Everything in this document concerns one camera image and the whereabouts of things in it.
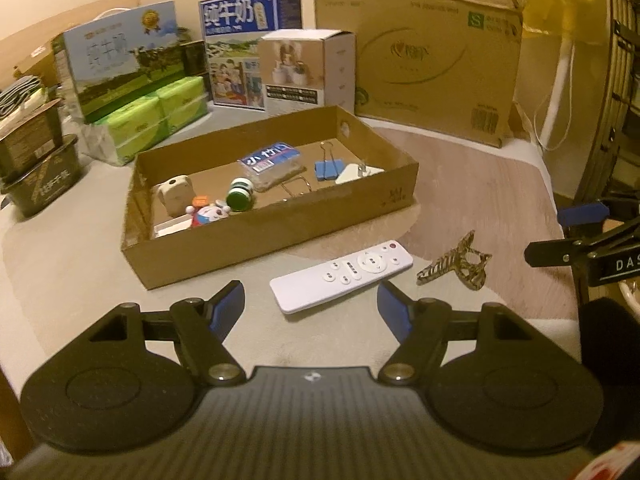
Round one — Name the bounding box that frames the white remote control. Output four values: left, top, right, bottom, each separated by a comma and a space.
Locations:
269, 240, 413, 315

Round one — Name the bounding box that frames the red blue cat toy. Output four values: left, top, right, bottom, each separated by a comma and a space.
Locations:
186, 195, 231, 228

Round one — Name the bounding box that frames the cream tape measure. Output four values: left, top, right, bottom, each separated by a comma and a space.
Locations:
152, 174, 195, 218

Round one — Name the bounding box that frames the green lid small jar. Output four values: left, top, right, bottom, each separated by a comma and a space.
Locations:
224, 177, 254, 212

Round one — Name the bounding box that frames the blue binder clip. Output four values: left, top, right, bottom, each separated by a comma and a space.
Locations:
314, 142, 346, 181

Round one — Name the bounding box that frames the white power adapter plug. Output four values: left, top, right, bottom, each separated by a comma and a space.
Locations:
335, 162, 383, 184

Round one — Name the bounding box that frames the gold wire clip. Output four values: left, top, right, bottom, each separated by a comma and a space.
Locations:
280, 174, 314, 202

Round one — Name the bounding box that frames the brown cardboard tray box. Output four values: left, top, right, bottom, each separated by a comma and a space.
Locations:
120, 106, 419, 289

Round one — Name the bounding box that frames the large brown cardboard box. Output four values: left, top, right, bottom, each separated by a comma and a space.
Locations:
314, 0, 524, 148

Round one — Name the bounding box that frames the green tissue pack bundle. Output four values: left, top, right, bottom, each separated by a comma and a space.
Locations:
78, 76, 208, 166

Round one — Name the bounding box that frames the upper black food container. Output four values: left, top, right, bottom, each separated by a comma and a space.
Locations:
1, 99, 63, 183

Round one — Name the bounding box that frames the folded striped cloth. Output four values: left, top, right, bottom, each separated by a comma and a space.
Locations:
0, 75, 42, 119

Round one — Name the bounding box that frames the light blue milk carton box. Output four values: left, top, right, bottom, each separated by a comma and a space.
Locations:
51, 0, 184, 124

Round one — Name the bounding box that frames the white product box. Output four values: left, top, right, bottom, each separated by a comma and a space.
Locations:
258, 29, 356, 116

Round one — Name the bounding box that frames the small brown cardboard box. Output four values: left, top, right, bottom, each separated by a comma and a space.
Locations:
13, 44, 58, 88

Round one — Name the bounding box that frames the small dark box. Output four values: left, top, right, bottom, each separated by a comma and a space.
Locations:
180, 40, 207, 76

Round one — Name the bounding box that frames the dark blue milk carton box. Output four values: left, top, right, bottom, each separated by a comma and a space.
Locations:
198, 0, 302, 112

